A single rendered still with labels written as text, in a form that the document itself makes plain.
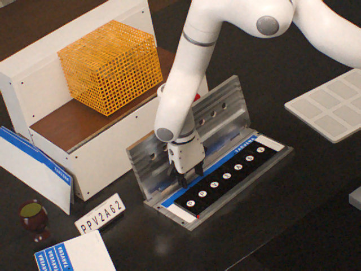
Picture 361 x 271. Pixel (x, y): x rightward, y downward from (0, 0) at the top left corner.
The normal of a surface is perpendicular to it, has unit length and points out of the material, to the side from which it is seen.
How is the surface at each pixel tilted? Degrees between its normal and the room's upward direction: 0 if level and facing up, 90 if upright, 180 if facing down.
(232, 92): 81
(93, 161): 90
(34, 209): 0
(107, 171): 90
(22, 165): 63
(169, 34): 0
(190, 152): 90
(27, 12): 0
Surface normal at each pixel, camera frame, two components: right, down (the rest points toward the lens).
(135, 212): -0.17, -0.79
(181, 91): 0.02, -0.11
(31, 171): -0.70, 0.10
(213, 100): 0.64, 0.21
